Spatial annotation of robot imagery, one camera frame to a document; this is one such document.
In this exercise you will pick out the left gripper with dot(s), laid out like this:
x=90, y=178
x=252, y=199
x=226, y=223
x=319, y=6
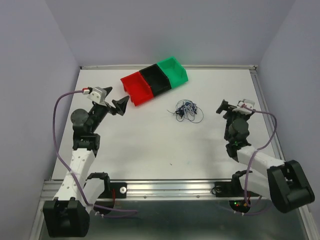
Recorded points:
x=119, y=104

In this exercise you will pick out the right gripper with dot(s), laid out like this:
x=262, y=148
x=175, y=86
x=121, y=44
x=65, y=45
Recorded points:
x=229, y=108

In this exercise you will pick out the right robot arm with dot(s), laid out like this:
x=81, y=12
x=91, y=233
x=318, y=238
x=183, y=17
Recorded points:
x=282, y=182

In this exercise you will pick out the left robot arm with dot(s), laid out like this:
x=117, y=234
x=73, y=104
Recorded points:
x=67, y=215

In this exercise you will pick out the red plastic bin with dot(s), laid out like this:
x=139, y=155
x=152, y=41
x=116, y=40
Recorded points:
x=137, y=88

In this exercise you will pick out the black plastic bin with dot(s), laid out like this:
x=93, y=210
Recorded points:
x=156, y=79

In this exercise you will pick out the green plastic bin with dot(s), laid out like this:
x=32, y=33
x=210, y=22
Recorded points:
x=174, y=71

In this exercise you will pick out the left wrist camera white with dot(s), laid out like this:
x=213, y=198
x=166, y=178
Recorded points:
x=98, y=95

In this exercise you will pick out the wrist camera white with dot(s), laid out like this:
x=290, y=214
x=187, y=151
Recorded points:
x=98, y=95
x=245, y=103

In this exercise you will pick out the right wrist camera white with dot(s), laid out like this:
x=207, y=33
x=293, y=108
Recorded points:
x=245, y=103

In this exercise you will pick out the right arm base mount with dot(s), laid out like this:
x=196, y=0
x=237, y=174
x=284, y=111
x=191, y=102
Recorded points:
x=227, y=189

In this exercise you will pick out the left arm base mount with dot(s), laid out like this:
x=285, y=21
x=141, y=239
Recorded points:
x=117, y=190

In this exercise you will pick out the aluminium front rail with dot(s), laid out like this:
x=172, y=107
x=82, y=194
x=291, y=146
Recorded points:
x=160, y=190

